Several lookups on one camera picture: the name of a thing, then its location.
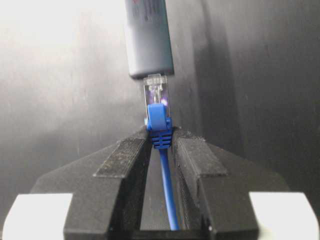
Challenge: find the blue LAN cable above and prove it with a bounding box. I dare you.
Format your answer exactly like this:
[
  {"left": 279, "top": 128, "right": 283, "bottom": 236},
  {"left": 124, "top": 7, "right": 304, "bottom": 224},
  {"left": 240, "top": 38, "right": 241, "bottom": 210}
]
[{"left": 143, "top": 73, "right": 180, "bottom": 231}]

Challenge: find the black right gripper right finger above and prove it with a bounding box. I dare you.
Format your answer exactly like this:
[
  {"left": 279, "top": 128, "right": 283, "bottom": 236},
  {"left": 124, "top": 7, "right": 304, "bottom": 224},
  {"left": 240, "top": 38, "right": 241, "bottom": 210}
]
[{"left": 172, "top": 127, "right": 290, "bottom": 240}]

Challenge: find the grey USB hub with cable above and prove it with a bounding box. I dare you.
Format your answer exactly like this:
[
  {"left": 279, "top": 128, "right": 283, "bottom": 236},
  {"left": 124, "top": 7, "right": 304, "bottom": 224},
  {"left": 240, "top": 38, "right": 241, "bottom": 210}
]
[{"left": 124, "top": 0, "right": 174, "bottom": 80}]

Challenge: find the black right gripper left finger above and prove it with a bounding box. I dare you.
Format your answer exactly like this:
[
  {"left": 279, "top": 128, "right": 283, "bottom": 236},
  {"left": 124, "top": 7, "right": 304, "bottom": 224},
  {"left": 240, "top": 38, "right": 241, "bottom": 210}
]
[{"left": 31, "top": 128, "right": 152, "bottom": 240}]

